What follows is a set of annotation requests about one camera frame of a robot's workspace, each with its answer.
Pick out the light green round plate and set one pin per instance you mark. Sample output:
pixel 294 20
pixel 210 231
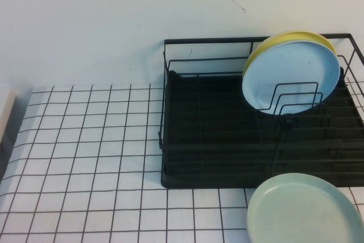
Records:
pixel 301 214

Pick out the light blue round plate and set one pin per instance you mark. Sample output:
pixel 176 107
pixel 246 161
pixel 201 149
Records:
pixel 284 75

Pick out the yellow round plate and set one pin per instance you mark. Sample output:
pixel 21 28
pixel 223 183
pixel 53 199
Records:
pixel 284 37

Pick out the black plastic drip tray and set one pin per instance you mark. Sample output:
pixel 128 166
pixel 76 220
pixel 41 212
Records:
pixel 216 106

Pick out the white black-grid table mat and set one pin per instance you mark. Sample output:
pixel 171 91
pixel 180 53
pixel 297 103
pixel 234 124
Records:
pixel 85 140

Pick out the beige block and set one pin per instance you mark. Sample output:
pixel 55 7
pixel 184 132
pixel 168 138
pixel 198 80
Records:
pixel 5 112

